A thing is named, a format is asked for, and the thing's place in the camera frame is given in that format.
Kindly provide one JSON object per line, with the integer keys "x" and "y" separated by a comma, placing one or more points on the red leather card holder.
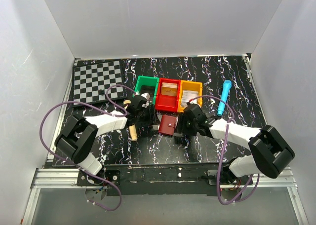
{"x": 167, "y": 125}

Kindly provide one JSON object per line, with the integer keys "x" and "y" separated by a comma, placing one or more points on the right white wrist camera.
{"x": 195, "y": 101}

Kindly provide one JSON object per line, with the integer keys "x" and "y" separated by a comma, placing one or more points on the white card stack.
{"x": 186, "y": 96}

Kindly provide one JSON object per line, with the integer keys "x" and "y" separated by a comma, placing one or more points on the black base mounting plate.
{"x": 159, "y": 179}

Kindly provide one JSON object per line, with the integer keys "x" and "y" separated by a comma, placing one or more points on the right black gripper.
{"x": 184, "y": 127}

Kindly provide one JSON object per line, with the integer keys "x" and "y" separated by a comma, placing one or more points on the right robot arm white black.
{"x": 270, "y": 153}

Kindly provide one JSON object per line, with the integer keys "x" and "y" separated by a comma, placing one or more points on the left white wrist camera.
{"x": 146, "y": 96}

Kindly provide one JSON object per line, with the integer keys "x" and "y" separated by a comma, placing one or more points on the black and grey chessboard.
{"x": 90, "y": 78}

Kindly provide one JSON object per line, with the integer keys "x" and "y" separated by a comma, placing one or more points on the wooden rolling pin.
{"x": 132, "y": 128}

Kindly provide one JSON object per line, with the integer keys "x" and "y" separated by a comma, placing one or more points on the green plastic bin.
{"x": 147, "y": 84}

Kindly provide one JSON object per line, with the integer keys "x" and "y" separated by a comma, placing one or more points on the brown card stack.
{"x": 169, "y": 89}

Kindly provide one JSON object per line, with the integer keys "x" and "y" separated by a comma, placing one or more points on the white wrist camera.
{"x": 146, "y": 96}
{"x": 195, "y": 101}

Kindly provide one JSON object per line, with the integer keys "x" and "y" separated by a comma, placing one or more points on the orange plastic bin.
{"x": 188, "y": 85}

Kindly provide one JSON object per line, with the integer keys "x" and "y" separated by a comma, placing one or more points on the blue toy microphone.
{"x": 225, "y": 92}

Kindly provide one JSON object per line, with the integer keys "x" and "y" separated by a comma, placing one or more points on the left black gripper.
{"x": 150, "y": 115}

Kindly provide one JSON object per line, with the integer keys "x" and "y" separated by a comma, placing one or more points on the red plastic bin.
{"x": 167, "y": 103}

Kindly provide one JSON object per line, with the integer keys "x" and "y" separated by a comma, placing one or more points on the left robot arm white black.
{"x": 77, "y": 137}

